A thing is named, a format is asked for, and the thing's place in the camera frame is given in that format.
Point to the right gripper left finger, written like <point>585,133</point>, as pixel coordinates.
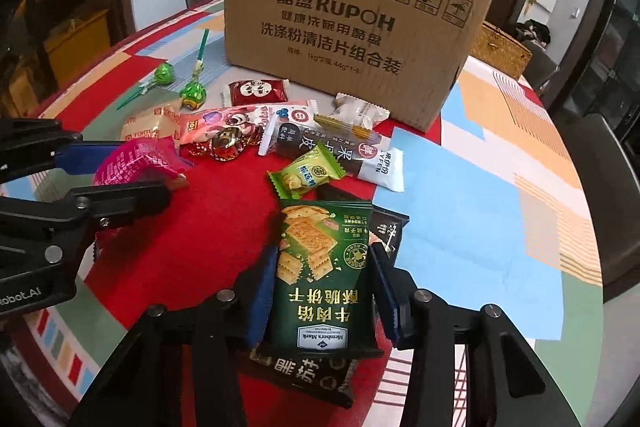
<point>140,384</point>

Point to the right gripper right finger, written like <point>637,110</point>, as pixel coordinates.
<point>506,383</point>

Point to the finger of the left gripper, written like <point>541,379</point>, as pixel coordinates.
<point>67,226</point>
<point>32,145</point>

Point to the pink snack packet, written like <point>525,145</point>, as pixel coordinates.
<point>139,160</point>

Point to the green cracker snack bag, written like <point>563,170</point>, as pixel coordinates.
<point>322,302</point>

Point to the orange beige snack packet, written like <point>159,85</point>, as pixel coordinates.
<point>158,122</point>

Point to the green lollipop left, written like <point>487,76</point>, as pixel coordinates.
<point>162,76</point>

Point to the green lollipop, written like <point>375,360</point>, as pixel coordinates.
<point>162,76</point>
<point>193,94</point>

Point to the pink bear snack bar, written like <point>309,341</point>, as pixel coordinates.
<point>204,125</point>

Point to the green lollipop right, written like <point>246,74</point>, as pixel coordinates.
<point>193,94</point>

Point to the black truffle cracker pack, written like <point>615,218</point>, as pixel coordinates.
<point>328,376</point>

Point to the red panda snack packet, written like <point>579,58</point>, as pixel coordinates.
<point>255,91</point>

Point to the colourful patchwork tablecloth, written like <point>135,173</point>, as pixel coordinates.
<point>496,215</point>

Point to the small green snack packet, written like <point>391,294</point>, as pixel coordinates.
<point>316,167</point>

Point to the dark brown snack bar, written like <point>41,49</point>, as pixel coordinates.
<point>369,159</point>

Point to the yellow striped snack packet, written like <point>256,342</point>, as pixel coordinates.
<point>358,132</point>

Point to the white pillow snack packet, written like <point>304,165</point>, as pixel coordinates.
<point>357,112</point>

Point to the brown cardboard box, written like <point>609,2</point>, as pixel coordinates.
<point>404,55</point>

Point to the woven wicker basket box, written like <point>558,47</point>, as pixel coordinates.
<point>499,50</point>

